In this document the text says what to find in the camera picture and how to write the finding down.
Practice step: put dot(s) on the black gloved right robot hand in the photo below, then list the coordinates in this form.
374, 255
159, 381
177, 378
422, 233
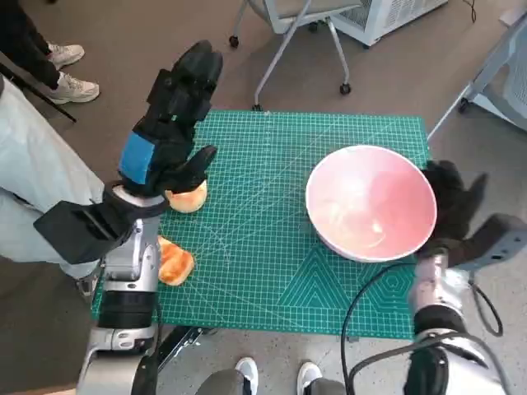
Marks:
453, 205

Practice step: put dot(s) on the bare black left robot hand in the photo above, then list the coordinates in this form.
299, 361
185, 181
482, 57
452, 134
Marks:
173, 136

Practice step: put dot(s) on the round toy bread bun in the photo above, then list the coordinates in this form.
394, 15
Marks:
189, 201

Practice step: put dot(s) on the pink bowl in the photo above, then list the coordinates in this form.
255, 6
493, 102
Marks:
362, 197

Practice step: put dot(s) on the long twisted toy bread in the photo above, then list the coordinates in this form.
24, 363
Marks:
175, 263

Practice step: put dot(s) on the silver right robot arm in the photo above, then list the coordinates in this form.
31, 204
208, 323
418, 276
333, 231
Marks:
436, 296

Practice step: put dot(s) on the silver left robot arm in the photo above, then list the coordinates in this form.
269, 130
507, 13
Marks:
127, 267

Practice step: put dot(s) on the person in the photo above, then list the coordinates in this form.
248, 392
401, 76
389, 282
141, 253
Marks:
33, 164
247, 368
70, 88

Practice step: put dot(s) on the white mesh chair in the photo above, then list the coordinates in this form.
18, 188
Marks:
510, 82

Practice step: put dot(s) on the black rod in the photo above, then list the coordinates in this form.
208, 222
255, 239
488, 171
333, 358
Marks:
41, 96

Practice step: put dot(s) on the green cutting mat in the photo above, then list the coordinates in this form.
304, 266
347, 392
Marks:
255, 247

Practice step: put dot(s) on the grey office chair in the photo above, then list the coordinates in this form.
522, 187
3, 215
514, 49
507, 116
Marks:
296, 20

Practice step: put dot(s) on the white vented appliance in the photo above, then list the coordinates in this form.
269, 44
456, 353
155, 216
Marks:
395, 16

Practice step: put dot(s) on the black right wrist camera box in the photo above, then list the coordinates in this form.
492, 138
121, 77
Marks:
502, 238

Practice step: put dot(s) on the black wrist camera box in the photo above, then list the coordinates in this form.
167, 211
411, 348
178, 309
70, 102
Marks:
502, 238
78, 230

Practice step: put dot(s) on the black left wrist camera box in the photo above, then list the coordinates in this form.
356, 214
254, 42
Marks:
78, 230

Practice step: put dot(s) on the black metal table rail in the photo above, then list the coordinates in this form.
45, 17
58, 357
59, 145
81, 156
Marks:
181, 341

